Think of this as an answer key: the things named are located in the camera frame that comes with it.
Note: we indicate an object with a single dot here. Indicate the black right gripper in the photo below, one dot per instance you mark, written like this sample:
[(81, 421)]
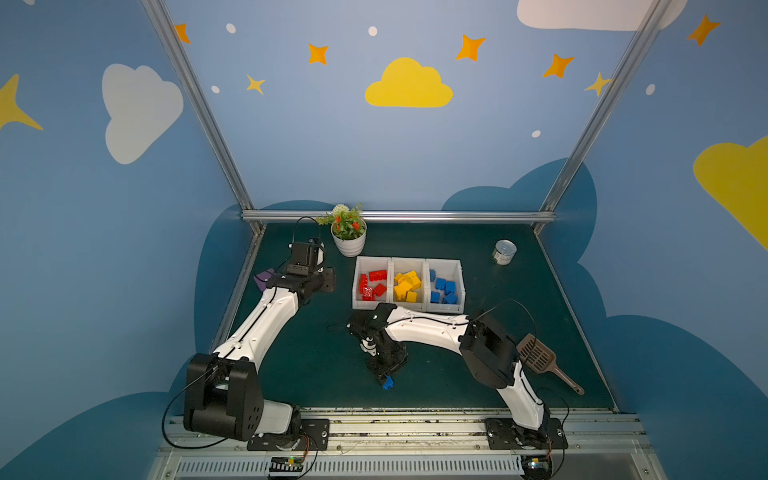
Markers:
[(383, 359)]

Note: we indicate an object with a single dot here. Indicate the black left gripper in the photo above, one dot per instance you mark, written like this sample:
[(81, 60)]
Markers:
[(303, 269)]

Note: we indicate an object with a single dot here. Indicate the yellow lego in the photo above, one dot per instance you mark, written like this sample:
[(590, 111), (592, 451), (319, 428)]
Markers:
[(400, 292)]

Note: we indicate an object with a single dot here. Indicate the yellow lego brick bottom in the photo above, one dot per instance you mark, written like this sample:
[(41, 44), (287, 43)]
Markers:
[(412, 279)]

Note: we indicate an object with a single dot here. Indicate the blue lego brick top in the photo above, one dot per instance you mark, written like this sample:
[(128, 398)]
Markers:
[(450, 287)]

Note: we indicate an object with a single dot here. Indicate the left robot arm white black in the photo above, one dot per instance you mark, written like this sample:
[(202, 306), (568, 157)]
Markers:
[(223, 395)]

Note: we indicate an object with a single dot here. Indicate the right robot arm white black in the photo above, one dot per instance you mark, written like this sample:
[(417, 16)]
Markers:
[(488, 350)]

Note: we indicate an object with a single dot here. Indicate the purple toy spatula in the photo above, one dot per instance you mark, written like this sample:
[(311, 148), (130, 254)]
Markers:
[(261, 279)]

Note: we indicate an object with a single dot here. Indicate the white left bin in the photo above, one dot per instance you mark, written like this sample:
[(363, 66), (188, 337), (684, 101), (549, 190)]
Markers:
[(363, 265)]

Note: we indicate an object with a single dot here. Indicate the white bin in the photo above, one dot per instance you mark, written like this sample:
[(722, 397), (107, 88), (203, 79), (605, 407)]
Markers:
[(363, 265), (404, 265), (450, 270)]

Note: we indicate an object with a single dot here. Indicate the potted plant white pot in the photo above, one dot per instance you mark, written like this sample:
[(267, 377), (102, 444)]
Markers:
[(347, 227)]

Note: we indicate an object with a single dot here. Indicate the white right bin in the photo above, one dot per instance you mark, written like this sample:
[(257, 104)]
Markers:
[(450, 270)]

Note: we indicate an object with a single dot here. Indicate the white middle bin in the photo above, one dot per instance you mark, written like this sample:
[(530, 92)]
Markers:
[(404, 265)]

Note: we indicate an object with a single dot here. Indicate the brown slotted spatula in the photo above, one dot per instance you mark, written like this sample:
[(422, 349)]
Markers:
[(541, 359)]

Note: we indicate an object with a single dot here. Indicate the left circuit board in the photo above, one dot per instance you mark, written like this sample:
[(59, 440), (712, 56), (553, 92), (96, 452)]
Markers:
[(291, 466)]

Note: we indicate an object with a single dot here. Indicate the circuit board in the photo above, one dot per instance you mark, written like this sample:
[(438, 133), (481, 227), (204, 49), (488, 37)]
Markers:
[(536, 468), (291, 466)]

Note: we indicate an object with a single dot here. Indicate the silver tin can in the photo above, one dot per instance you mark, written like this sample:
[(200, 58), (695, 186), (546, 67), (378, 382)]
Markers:
[(504, 252)]

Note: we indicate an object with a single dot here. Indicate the right circuit board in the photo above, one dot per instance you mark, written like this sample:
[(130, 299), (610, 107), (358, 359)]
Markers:
[(536, 468)]

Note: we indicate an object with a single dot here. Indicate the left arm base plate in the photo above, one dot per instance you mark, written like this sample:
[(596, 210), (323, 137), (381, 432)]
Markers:
[(312, 434)]

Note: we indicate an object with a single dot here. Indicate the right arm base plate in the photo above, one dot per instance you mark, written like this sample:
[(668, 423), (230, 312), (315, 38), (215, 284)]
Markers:
[(506, 434)]

